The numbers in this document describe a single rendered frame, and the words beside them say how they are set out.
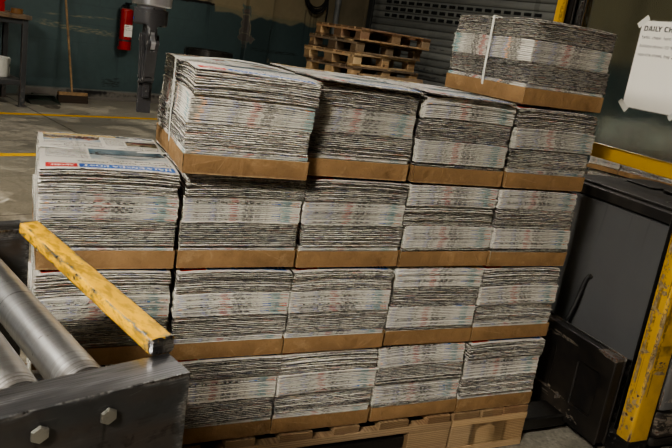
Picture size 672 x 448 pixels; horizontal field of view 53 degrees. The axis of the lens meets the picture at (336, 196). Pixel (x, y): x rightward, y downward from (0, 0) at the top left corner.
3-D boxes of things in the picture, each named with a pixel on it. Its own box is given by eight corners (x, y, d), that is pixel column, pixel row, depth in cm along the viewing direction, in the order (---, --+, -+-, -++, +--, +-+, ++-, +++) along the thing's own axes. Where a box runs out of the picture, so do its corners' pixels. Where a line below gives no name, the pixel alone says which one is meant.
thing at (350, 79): (270, 65, 187) (270, 61, 186) (363, 78, 198) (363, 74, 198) (318, 82, 154) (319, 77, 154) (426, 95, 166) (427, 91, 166)
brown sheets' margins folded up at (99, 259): (22, 378, 184) (32, 198, 172) (393, 352, 234) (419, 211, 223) (23, 465, 150) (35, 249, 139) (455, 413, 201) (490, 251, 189)
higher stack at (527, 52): (384, 389, 237) (455, 12, 208) (454, 382, 250) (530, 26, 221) (444, 456, 204) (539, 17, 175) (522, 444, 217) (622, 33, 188)
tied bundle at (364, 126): (254, 145, 194) (264, 63, 189) (347, 152, 206) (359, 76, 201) (299, 177, 161) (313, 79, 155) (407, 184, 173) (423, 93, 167)
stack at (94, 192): (18, 425, 187) (34, 128, 168) (386, 389, 238) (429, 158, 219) (19, 522, 153) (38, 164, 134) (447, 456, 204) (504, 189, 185)
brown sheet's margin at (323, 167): (255, 142, 194) (257, 127, 193) (346, 150, 206) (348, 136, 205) (300, 174, 160) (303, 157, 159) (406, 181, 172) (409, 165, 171)
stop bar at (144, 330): (40, 232, 106) (41, 220, 106) (176, 351, 76) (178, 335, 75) (18, 233, 104) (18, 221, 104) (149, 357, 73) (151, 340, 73)
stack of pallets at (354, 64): (361, 127, 936) (377, 31, 907) (415, 142, 875) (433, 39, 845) (290, 126, 841) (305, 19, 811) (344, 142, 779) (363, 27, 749)
